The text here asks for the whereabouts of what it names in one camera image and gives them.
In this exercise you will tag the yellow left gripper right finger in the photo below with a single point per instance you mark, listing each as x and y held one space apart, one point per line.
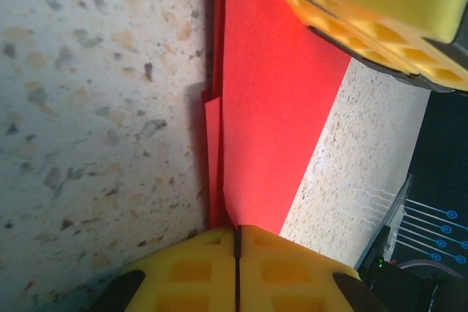
285 279

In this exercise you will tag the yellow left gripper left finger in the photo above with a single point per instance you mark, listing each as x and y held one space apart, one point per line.
190 279

